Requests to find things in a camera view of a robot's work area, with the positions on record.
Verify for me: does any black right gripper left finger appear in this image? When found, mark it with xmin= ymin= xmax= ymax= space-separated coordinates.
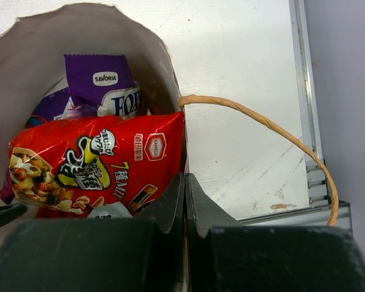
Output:
xmin=0 ymin=173 xmax=185 ymax=291

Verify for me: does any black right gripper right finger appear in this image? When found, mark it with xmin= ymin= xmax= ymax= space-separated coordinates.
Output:
xmin=185 ymin=173 xmax=365 ymax=291

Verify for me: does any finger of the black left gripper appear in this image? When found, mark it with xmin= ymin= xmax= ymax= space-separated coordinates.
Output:
xmin=0 ymin=203 xmax=27 ymax=228

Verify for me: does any pale blue snack packet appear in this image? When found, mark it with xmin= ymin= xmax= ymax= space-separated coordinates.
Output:
xmin=88 ymin=202 xmax=133 ymax=218

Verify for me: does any red mixed snack bag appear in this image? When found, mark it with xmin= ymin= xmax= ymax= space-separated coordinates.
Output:
xmin=9 ymin=112 xmax=185 ymax=218

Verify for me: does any brown paper bag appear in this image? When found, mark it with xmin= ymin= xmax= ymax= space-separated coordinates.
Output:
xmin=0 ymin=2 xmax=340 ymax=292

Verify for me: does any purple snack bag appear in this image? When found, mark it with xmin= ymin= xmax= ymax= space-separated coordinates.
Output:
xmin=0 ymin=55 xmax=141 ymax=203

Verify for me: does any aluminium table edge strip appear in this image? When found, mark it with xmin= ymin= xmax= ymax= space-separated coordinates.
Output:
xmin=289 ymin=0 xmax=324 ymax=160

